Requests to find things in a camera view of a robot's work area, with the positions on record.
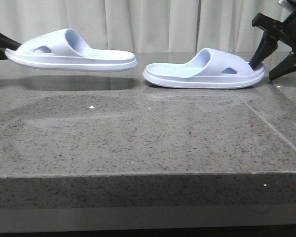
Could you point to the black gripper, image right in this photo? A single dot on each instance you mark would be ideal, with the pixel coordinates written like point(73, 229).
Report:
point(274, 31)

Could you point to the light blue slipper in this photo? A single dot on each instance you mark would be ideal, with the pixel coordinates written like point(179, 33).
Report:
point(210, 68)
point(66, 50)

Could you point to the pale green curtain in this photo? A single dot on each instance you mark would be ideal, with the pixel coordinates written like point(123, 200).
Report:
point(143, 25)

